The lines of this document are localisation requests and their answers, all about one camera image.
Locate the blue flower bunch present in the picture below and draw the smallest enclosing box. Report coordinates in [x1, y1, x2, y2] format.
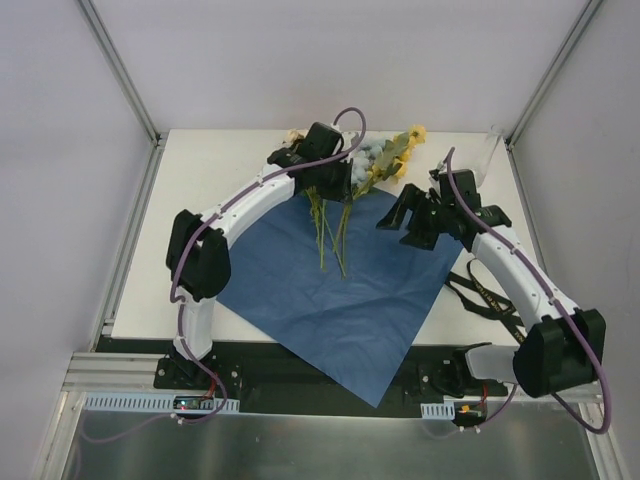
[351, 139, 397, 189]

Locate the yellow flower bunch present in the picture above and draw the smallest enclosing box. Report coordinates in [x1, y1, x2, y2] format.
[333, 124, 427, 279]

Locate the blue wrapping paper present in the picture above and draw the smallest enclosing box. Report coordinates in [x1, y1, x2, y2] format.
[217, 191, 462, 407]

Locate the black ribbon gold lettering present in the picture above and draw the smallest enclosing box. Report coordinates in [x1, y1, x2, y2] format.
[444, 260, 525, 344]

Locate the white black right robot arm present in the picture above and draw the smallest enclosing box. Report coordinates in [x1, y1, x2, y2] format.
[377, 170, 606, 398]

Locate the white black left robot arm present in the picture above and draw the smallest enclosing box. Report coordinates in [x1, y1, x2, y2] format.
[166, 122, 352, 389]

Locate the clear glass vase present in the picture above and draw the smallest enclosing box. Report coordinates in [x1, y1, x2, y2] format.
[474, 124, 503, 187]

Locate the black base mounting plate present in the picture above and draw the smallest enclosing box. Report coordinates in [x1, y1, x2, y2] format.
[94, 334, 509, 416]

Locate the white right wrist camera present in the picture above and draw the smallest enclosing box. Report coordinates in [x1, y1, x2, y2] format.
[429, 158, 449, 189]

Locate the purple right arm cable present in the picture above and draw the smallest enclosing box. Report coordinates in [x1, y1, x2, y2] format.
[444, 146, 614, 435]

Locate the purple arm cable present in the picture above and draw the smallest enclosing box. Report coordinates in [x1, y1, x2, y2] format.
[169, 106, 369, 401]
[444, 146, 614, 435]

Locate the right white cable duct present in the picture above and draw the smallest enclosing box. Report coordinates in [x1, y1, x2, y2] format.
[420, 401, 456, 421]

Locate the white cable duct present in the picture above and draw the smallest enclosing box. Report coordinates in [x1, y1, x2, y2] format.
[420, 401, 456, 421]
[85, 392, 240, 415]

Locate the left aluminium table rail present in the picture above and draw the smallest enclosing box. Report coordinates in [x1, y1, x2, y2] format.
[88, 134, 167, 352]

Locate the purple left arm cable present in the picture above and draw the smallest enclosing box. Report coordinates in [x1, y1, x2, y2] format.
[169, 106, 369, 401]

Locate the right aluminium frame post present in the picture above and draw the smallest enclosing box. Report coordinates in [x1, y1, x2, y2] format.
[505, 0, 605, 152]

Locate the aluminium frame post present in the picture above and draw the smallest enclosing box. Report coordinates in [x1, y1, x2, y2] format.
[75, 0, 162, 146]
[505, 0, 605, 152]

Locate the left aluminium frame post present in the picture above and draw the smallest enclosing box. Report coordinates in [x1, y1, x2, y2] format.
[75, 0, 162, 146]

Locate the front aluminium rail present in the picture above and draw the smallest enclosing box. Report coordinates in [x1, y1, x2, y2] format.
[61, 352, 163, 392]

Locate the left white cable duct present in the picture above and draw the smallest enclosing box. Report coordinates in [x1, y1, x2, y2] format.
[85, 392, 240, 415]

